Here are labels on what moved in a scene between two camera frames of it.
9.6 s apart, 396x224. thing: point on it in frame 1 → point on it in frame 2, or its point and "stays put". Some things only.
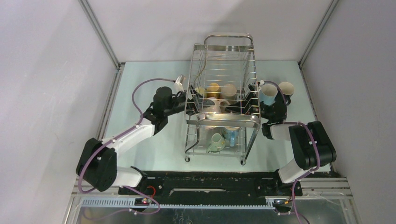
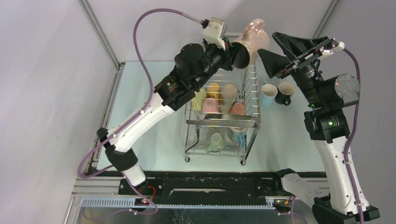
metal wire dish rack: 223,113 stays put
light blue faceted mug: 267,94 stays put
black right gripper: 239,107 → 294,47
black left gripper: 189,103 → 228,56
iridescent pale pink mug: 215,108 → 244,51
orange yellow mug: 214,91 stays put
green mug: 218,143 stays put
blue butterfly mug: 230,134 → 238,134
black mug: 287,89 stays put
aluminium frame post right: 323,22 stays put
